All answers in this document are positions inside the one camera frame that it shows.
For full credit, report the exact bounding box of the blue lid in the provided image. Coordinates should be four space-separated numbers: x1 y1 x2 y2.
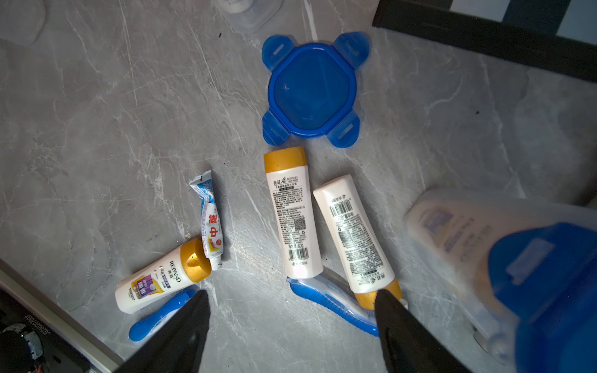
262 32 370 149
488 222 596 372

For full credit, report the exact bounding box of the aluminium front rail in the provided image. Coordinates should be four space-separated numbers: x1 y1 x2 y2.
1 260 124 372

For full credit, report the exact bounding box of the white bottle orange cap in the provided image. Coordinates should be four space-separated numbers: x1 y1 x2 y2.
115 239 211 314
313 175 403 311
264 147 323 280

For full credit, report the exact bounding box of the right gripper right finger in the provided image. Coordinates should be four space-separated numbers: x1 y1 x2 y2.
375 289 469 372

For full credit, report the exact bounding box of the black white checkerboard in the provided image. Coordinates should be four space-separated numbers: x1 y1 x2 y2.
373 1 596 82

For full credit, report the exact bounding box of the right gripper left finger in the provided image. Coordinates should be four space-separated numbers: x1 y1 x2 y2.
116 290 211 373

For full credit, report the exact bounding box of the clear plastic container back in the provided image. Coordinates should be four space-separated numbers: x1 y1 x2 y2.
211 0 282 34

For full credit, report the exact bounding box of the blue toothbrush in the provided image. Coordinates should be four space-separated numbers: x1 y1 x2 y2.
128 287 198 343
286 274 379 337

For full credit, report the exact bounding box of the toothpaste tube left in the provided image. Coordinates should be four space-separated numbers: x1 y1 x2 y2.
189 170 224 270

